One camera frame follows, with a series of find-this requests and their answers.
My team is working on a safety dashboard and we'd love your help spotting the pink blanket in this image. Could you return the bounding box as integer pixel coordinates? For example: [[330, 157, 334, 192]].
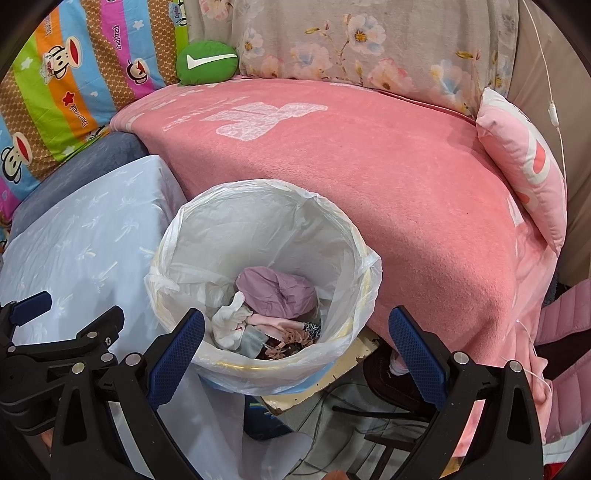
[[110, 76, 561, 462]]

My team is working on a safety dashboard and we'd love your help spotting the green cushion with white mark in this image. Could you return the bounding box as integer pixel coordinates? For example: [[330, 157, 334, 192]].
[[175, 41, 240, 88]]

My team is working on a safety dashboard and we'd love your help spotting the blue-grey cushion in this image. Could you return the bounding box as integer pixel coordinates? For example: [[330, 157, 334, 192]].
[[11, 131, 151, 232]]

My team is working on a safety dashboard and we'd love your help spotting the dark cloth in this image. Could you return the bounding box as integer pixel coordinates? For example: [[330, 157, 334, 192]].
[[365, 342, 419, 409]]

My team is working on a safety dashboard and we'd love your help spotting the white cable with switch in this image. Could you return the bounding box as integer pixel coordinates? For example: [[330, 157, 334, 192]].
[[524, 0, 571, 195]]

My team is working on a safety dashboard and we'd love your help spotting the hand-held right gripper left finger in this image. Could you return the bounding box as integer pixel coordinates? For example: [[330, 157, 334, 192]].
[[50, 308, 206, 480]]

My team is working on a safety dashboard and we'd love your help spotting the light blue printed tablecloth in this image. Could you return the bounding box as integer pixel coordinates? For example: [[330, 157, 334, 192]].
[[0, 154, 315, 480]]

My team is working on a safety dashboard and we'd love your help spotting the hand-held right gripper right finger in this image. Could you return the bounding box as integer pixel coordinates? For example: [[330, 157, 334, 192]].
[[389, 305, 546, 480]]

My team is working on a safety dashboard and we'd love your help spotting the floral print cloth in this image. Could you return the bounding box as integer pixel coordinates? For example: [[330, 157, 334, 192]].
[[185, 0, 520, 118]]

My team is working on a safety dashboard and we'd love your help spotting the white knit glove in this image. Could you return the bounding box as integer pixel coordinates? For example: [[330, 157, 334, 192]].
[[211, 292, 254, 350]]

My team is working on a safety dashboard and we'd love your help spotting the pink and white pillow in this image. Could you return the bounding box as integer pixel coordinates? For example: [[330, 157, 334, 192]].
[[475, 87, 568, 252]]

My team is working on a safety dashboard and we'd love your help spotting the salmon fabric piece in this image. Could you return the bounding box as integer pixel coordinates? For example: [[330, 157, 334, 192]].
[[247, 313, 305, 334]]

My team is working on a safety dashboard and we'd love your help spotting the black metal frame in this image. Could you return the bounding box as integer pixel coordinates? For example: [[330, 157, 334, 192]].
[[332, 401, 437, 460]]

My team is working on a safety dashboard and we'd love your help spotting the pink padded jacket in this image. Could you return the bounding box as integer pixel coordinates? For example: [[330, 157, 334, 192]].
[[536, 276, 591, 462]]

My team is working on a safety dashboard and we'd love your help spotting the colourful monkey print pillow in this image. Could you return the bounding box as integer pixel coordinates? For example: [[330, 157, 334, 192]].
[[0, 0, 197, 252]]

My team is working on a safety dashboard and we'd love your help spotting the bin with white plastic bag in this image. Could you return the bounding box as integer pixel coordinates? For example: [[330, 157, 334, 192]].
[[144, 179, 384, 398]]

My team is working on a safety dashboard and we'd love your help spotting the mauve cloth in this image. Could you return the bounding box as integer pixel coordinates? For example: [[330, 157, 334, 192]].
[[236, 267, 320, 320]]

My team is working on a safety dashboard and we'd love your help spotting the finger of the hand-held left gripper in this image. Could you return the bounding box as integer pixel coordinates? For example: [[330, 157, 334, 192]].
[[0, 291, 52, 352], [9, 306, 126, 370]]

